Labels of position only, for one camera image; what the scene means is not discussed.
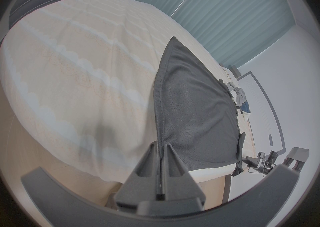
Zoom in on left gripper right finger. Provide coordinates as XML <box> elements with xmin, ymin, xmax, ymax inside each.
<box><xmin>162</xmin><ymin>143</ymin><xmax>207</xmax><ymax>205</ymax></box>

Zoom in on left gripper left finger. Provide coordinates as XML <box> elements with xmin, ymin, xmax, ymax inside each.
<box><xmin>114</xmin><ymin>141</ymin><xmax>161</xmax><ymax>207</ymax></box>

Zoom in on black trousers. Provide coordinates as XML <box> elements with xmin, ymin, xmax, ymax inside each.
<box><xmin>152</xmin><ymin>36</ymin><xmax>247</xmax><ymax>177</ymax></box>

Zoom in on pile of clothes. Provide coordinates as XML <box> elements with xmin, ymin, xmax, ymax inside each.
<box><xmin>226</xmin><ymin>81</ymin><xmax>252</xmax><ymax>121</ymax></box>

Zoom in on white printed pillow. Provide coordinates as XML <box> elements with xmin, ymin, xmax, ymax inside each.
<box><xmin>222</xmin><ymin>67</ymin><xmax>237</xmax><ymax>82</ymax></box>

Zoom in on grey bedside table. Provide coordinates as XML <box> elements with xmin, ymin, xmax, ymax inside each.
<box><xmin>219</xmin><ymin>63</ymin><xmax>242</xmax><ymax>78</ymax></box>

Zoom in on bed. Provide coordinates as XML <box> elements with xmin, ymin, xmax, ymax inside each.
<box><xmin>0</xmin><ymin>0</ymin><xmax>287</xmax><ymax>205</ymax></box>

